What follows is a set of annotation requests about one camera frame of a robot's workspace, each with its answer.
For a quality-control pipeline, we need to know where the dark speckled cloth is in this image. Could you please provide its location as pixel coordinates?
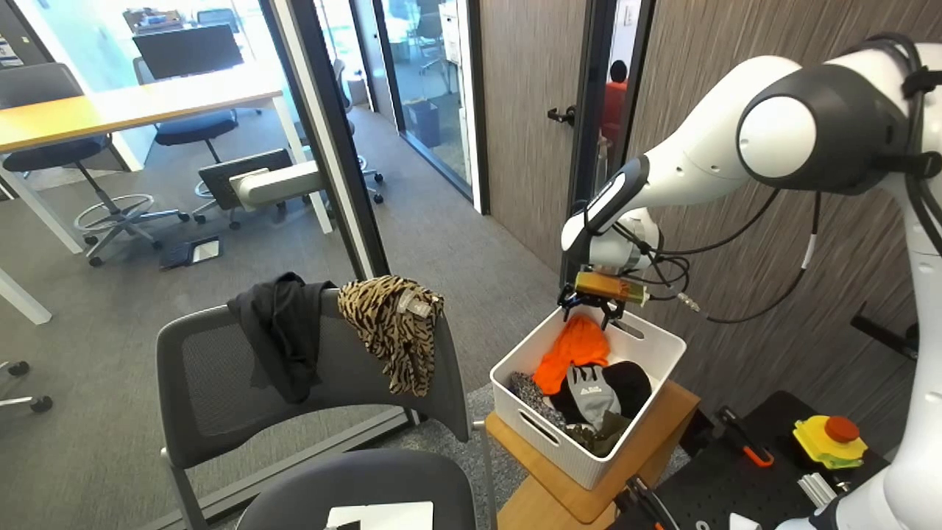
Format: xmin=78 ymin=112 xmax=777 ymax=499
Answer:
xmin=503 ymin=367 xmax=568 ymax=427

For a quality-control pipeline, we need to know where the grey office chair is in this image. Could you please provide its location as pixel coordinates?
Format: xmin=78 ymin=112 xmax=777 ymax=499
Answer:
xmin=154 ymin=283 xmax=481 ymax=530

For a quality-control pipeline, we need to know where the white paper sheet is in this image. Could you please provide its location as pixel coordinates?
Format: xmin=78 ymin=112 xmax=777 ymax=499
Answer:
xmin=324 ymin=496 xmax=436 ymax=530

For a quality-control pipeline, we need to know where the leopard print cloth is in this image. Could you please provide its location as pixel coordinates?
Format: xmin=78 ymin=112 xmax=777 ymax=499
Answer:
xmin=335 ymin=274 xmax=449 ymax=401

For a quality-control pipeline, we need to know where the orange handled tool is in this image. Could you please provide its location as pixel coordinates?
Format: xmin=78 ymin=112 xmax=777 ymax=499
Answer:
xmin=718 ymin=407 xmax=777 ymax=470

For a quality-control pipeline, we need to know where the white plastic bin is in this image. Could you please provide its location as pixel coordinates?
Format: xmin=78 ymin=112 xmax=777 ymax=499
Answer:
xmin=487 ymin=302 xmax=690 ymax=490

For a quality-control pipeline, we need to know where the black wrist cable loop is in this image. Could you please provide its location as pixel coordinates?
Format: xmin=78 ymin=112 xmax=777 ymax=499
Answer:
xmin=628 ymin=221 xmax=693 ymax=306

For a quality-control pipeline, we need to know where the black high back office chair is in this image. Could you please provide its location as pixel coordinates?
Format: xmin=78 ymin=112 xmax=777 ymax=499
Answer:
xmin=131 ymin=21 xmax=247 ymax=169

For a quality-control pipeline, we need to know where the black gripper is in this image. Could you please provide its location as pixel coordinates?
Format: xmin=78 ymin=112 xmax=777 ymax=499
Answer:
xmin=558 ymin=286 xmax=630 ymax=333

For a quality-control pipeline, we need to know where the black stool chair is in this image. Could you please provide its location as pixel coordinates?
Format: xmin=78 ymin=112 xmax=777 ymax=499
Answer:
xmin=0 ymin=61 xmax=191 ymax=268

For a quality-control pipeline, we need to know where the white floor plate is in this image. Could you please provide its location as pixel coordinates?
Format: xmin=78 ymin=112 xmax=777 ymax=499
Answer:
xmin=188 ymin=234 xmax=224 ymax=268

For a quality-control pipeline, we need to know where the wooden door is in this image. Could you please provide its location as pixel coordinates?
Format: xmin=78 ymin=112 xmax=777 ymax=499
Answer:
xmin=474 ymin=0 xmax=596 ymax=271

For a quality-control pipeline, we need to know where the person in red top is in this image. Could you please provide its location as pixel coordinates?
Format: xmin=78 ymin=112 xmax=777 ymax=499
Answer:
xmin=599 ymin=55 xmax=633 ymax=169

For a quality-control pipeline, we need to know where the black draped garment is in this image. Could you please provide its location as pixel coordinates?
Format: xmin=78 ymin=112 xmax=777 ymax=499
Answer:
xmin=227 ymin=271 xmax=343 ymax=407

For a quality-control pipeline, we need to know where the long black arm cable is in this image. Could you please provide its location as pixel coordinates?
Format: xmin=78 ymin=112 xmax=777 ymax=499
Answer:
xmin=674 ymin=187 xmax=829 ymax=327

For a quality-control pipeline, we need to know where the orange shirt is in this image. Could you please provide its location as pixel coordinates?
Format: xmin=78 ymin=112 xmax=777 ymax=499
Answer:
xmin=531 ymin=312 xmax=615 ymax=398

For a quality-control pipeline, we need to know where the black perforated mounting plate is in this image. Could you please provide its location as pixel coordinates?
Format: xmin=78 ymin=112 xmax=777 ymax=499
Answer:
xmin=612 ymin=389 xmax=899 ymax=530

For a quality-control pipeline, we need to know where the grey printed shirt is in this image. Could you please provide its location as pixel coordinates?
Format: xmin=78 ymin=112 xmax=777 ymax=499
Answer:
xmin=562 ymin=361 xmax=628 ymax=429

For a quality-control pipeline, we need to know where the black cloth in bin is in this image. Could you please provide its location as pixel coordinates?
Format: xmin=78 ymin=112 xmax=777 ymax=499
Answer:
xmin=549 ymin=359 xmax=658 ymax=429

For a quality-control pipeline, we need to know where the black pillar with silver strip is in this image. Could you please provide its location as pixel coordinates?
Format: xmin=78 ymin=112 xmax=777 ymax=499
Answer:
xmin=263 ymin=0 xmax=394 ymax=283

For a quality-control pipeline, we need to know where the yellow red emergency stop button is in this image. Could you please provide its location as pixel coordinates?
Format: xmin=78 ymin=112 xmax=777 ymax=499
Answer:
xmin=790 ymin=411 xmax=871 ymax=474

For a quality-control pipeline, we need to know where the wooden table with white legs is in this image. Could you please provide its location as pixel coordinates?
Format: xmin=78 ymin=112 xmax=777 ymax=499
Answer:
xmin=0 ymin=61 xmax=340 ymax=327

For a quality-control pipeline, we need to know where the black door handle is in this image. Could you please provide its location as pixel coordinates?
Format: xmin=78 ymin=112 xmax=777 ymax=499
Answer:
xmin=546 ymin=99 xmax=580 ymax=130

